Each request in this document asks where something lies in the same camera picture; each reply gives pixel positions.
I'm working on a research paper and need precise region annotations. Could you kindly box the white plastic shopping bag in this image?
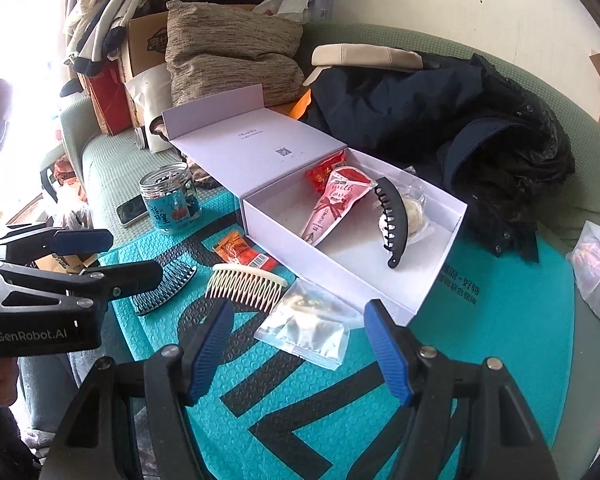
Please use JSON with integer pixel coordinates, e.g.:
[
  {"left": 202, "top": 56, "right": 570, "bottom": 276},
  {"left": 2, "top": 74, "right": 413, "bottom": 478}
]
[{"left": 565, "top": 220, "right": 600, "bottom": 328}]

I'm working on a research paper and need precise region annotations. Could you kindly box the beige cap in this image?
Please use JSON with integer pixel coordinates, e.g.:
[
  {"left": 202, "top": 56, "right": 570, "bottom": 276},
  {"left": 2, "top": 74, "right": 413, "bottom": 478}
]
[{"left": 304, "top": 44, "right": 423, "bottom": 86}]

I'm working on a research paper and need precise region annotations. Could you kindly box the brown cardboard box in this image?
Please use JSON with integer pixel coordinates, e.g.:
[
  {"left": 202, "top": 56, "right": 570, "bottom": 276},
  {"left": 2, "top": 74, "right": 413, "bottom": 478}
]
[{"left": 115, "top": 10, "right": 171, "bottom": 86}]

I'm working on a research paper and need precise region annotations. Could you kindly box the white gift box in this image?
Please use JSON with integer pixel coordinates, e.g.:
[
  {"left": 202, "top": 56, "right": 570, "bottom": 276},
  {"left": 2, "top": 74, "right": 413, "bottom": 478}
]
[{"left": 161, "top": 84, "right": 468, "bottom": 328}]

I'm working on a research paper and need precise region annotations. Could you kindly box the red box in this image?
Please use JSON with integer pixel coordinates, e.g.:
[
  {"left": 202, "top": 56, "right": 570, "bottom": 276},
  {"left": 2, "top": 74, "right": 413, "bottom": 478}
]
[{"left": 87, "top": 62, "right": 133, "bottom": 136}]

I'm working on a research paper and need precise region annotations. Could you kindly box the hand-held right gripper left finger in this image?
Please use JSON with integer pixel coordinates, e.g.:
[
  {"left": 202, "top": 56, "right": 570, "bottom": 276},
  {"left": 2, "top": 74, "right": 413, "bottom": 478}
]
[{"left": 45, "top": 299, "right": 236, "bottom": 480}]

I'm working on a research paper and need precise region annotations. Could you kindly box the green sofa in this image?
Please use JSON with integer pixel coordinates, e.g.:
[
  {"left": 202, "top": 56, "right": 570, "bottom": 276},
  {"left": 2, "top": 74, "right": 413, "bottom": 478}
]
[{"left": 60, "top": 20, "right": 600, "bottom": 480}]

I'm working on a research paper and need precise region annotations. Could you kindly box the teal bubble mailer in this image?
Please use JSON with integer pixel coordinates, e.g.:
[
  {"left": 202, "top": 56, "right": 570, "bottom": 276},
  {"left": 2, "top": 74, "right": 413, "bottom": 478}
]
[{"left": 67, "top": 187, "right": 576, "bottom": 480}]

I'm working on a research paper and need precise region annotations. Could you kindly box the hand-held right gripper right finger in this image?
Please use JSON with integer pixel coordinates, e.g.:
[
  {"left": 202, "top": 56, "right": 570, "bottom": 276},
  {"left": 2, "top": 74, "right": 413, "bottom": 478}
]
[{"left": 364, "top": 299, "right": 561, "bottom": 480}]

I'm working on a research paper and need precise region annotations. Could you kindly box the clear plastic packet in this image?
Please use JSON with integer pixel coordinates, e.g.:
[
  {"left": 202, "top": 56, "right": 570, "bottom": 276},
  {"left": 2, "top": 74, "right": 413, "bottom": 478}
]
[{"left": 254, "top": 277, "right": 365, "bottom": 371}]

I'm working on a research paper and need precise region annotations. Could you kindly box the clear jar blue label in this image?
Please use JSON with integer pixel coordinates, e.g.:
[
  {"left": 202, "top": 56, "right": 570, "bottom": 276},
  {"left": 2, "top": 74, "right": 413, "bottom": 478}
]
[{"left": 139, "top": 161, "right": 203, "bottom": 234}]

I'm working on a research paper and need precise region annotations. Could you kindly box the smartphone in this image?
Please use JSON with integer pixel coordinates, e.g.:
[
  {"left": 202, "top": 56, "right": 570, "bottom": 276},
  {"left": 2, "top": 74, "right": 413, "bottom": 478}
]
[{"left": 116, "top": 195, "right": 151, "bottom": 228}]

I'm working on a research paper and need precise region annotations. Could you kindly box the brown patterned cloth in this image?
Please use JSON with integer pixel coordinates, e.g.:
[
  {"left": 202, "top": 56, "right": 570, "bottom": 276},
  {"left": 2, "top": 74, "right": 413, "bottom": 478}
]
[{"left": 185, "top": 155, "right": 221, "bottom": 191}]

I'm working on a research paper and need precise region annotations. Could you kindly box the orange snack packet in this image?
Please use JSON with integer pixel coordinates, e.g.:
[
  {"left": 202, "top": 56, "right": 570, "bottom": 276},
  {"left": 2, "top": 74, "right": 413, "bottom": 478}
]
[{"left": 211, "top": 230, "right": 276, "bottom": 273}]

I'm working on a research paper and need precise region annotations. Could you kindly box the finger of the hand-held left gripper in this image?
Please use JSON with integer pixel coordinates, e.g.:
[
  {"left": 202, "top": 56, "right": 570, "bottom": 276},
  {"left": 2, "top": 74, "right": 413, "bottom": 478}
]
[
  {"left": 0, "top": 260, "right": 164, "bottom": 311},
  {"left": 0, "top": 227, "right": 114, "bottom": 266}
]

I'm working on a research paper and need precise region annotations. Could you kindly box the black banana hair clip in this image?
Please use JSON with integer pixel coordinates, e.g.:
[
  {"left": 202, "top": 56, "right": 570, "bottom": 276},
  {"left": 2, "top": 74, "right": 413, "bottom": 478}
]
[{"left": 372, "top": 176, "right": 412, "bottom": 271}]

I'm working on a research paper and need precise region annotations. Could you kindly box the white flower hair tie bag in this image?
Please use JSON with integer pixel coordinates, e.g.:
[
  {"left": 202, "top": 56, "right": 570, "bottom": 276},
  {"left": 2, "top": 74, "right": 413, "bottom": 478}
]
[{"left": 395, "top": 165, "right": 436, "bottom": 241}]

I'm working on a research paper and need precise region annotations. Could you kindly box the black hair comb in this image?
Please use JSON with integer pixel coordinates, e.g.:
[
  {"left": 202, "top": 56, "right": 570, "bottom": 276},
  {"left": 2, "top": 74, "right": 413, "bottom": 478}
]
[{"left": 131, "top": 260, "right": 198, "bottom": 317}]

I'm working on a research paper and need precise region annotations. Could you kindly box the cream hair comb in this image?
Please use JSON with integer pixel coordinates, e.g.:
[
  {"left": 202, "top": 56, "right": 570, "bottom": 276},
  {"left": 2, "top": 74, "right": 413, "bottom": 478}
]
[{"left": 205, "top": 262, "right": 287, "bottom": 316}]

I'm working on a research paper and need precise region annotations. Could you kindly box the orange cloth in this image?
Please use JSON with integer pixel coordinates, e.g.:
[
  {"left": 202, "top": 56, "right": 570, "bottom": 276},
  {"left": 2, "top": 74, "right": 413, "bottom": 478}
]
[{"left": 287, "top": 89, "right": 313, "bottom": 121}]

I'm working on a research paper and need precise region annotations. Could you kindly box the red candy packet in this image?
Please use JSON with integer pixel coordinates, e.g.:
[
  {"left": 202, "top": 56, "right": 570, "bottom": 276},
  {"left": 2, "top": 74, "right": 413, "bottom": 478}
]
[{"left": 304, "top": 154, "right": 348, "bottom": 193}]

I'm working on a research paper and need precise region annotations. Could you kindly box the brown knit pillow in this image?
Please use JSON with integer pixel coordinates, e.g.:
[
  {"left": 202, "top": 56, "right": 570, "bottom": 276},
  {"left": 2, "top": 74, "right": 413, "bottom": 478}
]
[{"left": 165, "top": 0, "right": 306, "bottom": 108}]

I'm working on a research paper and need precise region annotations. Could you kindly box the pink sachet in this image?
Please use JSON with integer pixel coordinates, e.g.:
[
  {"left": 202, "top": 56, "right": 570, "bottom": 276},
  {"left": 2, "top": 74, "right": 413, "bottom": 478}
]
[{"left": 300, "top": 165, "right": 378, "bottom": 247}]

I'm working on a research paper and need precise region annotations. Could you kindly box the crumpled white plastic bag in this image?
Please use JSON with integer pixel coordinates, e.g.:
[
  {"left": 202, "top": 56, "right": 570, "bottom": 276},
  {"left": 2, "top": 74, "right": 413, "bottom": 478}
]
[{"left": 252, "top": 0, "right": 306, "bottom": 23}]

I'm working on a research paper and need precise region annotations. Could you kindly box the dark navy jacket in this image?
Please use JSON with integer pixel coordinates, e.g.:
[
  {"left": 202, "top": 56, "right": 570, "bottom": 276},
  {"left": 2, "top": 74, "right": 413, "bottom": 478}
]
[{"left": 305, "top": 52, "right": 576, "bottom": 263}]

